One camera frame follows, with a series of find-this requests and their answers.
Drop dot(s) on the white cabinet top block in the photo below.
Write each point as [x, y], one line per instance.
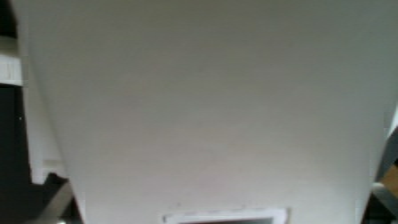
[221, 101]

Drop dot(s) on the white cabinet body box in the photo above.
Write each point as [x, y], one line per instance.
[45, 158]

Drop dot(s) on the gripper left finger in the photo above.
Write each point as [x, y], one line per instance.
[50, 216]

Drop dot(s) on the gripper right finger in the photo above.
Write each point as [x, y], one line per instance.
[382, 206]

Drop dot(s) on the white U-shaped fence frame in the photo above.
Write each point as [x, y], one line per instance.
[11, 76]

